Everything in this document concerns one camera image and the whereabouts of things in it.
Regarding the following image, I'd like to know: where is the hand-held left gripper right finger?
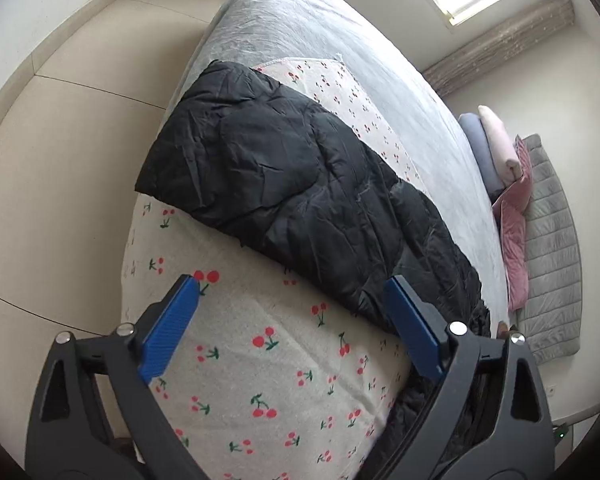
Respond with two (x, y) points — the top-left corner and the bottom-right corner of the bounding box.
(383, 275), (557, 480)

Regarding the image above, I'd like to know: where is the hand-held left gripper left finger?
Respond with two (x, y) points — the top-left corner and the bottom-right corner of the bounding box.
(24, 274), (217, 480)

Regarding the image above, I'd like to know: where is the black puffer jacket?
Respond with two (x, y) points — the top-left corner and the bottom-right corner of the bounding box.
(134, 60), (492, 467)

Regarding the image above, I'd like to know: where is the cherry print blanket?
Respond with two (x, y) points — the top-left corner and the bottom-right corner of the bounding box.
(120, 57), (423, 480)

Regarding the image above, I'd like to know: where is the pink quilted pillow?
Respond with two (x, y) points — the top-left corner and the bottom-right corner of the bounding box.
(492, 135), (534, 312)

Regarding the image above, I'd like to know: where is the grey quilted headboard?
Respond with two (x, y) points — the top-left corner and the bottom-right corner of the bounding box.
(517, 134), (583, 363)

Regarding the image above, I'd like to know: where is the grey-blue pillow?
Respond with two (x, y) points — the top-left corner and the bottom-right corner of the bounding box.
(458, 113), (506, 205)

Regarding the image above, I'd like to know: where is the light pink pillow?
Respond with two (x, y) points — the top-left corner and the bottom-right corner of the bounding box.
(477, 105), (524, 187)

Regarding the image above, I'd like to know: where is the bed with grey sheet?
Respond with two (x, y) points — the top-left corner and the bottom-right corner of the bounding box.
(166, 0), (511, 326)

